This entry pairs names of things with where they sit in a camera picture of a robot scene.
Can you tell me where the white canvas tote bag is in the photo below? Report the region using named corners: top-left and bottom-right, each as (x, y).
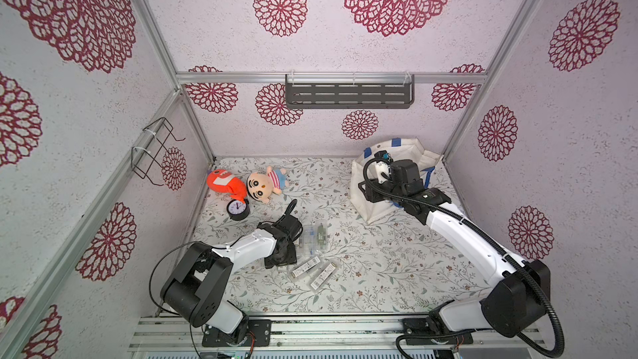
top-left (348, 137), bottom-right (444, 225)

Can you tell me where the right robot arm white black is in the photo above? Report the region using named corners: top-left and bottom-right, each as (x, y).
top-left (356, 151), bottom-right (566, 358)

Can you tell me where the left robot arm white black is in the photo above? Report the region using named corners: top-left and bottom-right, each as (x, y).
top-left (159, 199), bottom-right (303, 345)

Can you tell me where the clear compass box blue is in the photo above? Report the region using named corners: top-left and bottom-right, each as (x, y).
top-left (299, 225), bottom-right (317, 257)

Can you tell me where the small black alarm clock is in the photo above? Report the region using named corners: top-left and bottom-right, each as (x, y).
top-left (226, 199), bottom-right (250, 221)

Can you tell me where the cartoon boy plush doll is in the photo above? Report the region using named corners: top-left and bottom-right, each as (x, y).
top-left (246, 166), bottom-right (289, 204)

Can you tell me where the red plush toy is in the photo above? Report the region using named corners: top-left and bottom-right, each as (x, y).
top-left (206, 169), bottom-right (248, 202)

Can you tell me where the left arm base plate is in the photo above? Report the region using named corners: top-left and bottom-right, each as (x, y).
top-left (202, 319), bottom-right (272, 348)

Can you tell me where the grey wall shelf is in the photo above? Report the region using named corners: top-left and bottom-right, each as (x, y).
top-left (284, 74), bottom-right (415, 110)

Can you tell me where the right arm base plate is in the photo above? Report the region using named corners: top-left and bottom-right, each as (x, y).
top-left (401, 317), bottom-right (475, 346)

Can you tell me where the aluminium front rail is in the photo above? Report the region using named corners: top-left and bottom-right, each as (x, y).
top-left (124, 314), bottom-right (539, 358)

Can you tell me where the black wire wall rack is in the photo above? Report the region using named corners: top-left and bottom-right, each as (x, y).
top-left (130, 117), bottom-right (188, 191)

